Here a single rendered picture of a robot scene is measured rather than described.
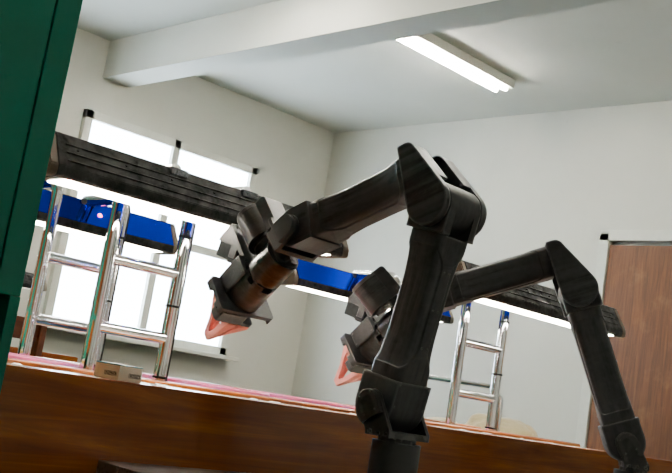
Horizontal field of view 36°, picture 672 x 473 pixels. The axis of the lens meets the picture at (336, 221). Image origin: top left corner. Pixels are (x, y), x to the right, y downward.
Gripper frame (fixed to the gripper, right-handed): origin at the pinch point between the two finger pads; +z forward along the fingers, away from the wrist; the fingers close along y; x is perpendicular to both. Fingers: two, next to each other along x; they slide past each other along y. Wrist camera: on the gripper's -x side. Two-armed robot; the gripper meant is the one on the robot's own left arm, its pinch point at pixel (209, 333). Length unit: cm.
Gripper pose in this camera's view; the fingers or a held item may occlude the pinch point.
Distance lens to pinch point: 163.1
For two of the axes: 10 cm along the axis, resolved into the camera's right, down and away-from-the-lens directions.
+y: -7.2, -2.3, -6.6
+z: -6.2, 6.5, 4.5
